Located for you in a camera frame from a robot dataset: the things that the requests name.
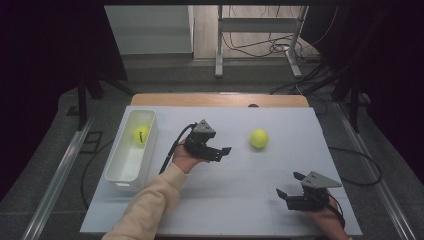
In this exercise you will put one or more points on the black tripod stand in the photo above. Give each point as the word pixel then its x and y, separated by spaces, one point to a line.
pixel 82 100

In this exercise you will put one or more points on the metal floor rail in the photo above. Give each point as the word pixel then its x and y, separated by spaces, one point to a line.
pixel 373 173
pixel 56 186

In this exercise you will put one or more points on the tennis ball with black print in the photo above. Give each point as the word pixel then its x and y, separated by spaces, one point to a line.
pixel 141 134

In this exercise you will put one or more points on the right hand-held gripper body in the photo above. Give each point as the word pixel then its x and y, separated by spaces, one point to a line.
pixel 313 196

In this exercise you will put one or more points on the white plastic bin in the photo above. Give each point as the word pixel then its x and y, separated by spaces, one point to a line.
pixel 128 163

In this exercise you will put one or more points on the white metal stand frame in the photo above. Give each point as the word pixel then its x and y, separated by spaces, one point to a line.
pixel 258 25

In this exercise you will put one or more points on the white table mat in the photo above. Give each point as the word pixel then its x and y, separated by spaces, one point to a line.
pixel 253 186

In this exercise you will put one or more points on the white cabinet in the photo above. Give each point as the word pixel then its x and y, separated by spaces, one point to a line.
pixel 150 30

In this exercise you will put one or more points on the plain yellow tennis ball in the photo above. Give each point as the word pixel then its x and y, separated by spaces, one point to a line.
pixel 259 138

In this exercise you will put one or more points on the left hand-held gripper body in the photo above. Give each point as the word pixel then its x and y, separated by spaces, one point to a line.
pixel 200 143

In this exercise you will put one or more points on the person's right hand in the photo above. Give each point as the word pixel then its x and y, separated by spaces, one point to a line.
pixel 325 218

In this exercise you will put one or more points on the dark round table grommet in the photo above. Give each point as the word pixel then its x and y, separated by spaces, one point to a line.
pixel 253 105

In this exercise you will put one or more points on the person's left hand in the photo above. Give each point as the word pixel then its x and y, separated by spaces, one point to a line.
pixel 185 160

